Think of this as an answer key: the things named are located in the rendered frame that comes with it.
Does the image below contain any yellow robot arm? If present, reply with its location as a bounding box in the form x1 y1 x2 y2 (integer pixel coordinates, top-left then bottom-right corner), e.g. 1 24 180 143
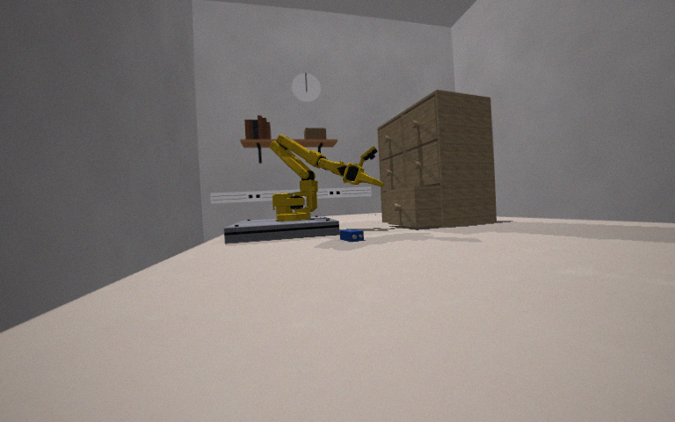
270 135 347 222

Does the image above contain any brown wooden chest of drawers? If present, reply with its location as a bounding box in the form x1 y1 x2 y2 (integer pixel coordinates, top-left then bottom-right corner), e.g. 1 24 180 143
377 90 497 228

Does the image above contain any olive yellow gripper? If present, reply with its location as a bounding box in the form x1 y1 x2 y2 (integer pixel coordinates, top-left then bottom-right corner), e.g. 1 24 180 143
343 146 385 186

